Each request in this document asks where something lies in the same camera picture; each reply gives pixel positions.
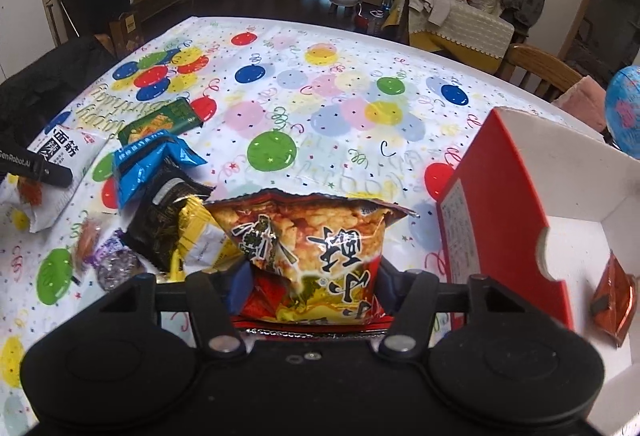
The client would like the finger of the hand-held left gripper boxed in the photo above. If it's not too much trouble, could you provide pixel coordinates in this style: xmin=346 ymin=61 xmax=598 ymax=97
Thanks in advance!
xmin=21 ymin=163 xmax=74 ymax=190

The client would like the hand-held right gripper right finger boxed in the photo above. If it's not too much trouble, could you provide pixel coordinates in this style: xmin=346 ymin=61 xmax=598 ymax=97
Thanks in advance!
xmin=375 ymin=261 xmax=531 ymax=362

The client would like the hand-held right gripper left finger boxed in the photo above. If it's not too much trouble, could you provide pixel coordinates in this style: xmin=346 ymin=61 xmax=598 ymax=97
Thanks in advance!
xmin=100 ymin=261 xmax=254 ymax=362

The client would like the white snack packet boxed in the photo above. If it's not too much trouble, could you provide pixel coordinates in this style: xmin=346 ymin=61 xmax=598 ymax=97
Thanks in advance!
xmin=0 ymin=118 xmax=109 ymax=233

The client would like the yellow snack packet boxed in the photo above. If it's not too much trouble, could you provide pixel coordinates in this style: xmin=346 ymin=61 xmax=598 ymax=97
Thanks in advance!
xmin=167 ymin=195 xmax=247 ymax=282

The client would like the small candy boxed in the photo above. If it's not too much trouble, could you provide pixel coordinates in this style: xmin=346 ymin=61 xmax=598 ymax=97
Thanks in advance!
xmin=74 ymin=215 xmax=107 ymax=273

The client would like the orange red snack bag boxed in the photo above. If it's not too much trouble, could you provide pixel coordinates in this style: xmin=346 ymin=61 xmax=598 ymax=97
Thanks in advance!
xmin=206 ymin=189 xmax=422 ymax=328

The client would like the blue snack packet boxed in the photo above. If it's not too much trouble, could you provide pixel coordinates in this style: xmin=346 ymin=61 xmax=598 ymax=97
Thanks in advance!
xmin=112 ymin=135 xmax=209 ymax=210

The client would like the black snack packet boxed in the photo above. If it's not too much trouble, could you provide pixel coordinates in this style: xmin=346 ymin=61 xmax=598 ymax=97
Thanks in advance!
xmin=124 ymin=163 xmax=217 ymax=273

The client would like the silver candy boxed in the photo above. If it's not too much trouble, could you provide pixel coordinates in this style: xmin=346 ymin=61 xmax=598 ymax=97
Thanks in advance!
xmin=94 ymin=230 xmax=147 ymax=293

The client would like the red white cardboard box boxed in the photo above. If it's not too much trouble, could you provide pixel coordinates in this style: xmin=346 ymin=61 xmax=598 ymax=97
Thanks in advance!
xmin=436 ymin=107 xmax=640 ymax=399

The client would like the black jacket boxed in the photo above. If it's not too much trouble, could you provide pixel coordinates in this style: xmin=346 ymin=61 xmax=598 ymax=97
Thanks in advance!
xmin=0 ymin=33 xmax=119 ymax=153

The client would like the green snack packet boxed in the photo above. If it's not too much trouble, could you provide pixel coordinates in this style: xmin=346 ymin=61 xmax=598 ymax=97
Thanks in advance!
xmin=117 ymin=97 xmax=202 ymax=147

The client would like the white cabinet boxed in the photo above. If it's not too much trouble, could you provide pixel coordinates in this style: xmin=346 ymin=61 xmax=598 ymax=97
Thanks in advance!
xmin=0 ymin=0 xmax=57 ymax=84

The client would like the brown paper bag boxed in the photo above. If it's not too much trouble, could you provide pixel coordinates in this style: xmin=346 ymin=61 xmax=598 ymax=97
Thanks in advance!
xmin=109 ymin=10 xmax=145 ymax=60

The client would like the balloon print tablecloth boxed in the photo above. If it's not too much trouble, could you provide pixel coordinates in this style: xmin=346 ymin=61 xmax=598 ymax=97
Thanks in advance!
xmin=0 ymin=16 xmax=610 ymax=423

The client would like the brown foil snack packet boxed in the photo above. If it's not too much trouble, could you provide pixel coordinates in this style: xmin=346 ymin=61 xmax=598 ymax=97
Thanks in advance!
xmin=589 ymin=250 xmax=639 ymax=348

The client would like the pink cloth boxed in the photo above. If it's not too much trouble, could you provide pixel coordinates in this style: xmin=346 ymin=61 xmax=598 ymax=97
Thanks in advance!
xmin=552 ymin=78 xmax=609 ymax=133

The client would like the wooden chair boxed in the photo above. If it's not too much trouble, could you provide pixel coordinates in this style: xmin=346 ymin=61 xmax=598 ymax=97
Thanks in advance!
xmin=499 ymin=43 xmax=584 ymax=103

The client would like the sofa with cream cover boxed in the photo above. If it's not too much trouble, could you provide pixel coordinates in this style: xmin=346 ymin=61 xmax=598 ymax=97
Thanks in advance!
xmin=389 ymin=0 xmax=517 ymax=76

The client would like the blue globe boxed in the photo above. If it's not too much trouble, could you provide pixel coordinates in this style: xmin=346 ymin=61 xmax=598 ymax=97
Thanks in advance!
xmin=604 ymin=65 xmax=640 ymax=153

